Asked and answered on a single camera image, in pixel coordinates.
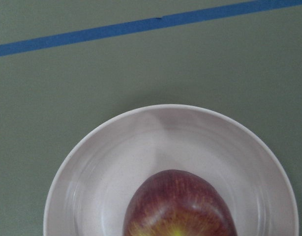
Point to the pink plate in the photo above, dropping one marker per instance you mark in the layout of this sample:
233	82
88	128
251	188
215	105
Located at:
93	186

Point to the red apple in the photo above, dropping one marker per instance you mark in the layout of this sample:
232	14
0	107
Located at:
177	203

